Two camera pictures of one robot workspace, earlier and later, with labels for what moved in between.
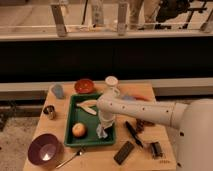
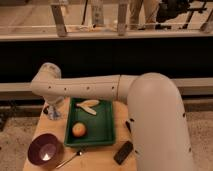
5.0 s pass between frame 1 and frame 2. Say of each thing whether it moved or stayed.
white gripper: moved
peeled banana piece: stayed
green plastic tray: stayed
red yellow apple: stayed
